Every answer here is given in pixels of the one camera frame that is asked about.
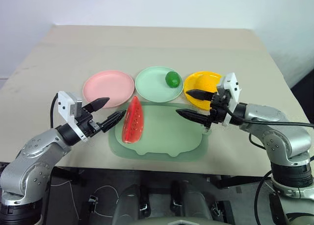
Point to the light green plate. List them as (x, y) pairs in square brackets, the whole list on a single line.
[(153, 86)]

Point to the green silicone mat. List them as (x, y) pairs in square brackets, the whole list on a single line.
[(169, 134)]

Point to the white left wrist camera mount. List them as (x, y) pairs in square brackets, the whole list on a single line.
[(66, 107)]

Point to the grey robot legs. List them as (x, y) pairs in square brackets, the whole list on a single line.
[(157, 203)]

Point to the pink plate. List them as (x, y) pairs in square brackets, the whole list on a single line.
[(108, 87)]

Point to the red watermelon slice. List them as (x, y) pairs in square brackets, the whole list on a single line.
[(133, 120)]

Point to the yellow plate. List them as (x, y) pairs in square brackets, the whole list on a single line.
[(200, 84)]

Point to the green lime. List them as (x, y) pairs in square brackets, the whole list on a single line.
[(173, 79)]

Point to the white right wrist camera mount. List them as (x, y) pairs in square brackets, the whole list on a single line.
[(231, 87)]

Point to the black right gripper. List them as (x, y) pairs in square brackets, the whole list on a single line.
[(219, 107)]

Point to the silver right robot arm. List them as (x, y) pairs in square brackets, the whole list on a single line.
[(282, 134)]

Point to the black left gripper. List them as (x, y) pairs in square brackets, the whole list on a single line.
[(86, 123)]

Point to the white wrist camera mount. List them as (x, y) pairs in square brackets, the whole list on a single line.
[(231, 87), (66, 107)]

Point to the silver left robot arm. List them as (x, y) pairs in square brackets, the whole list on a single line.
[(32, 161)]

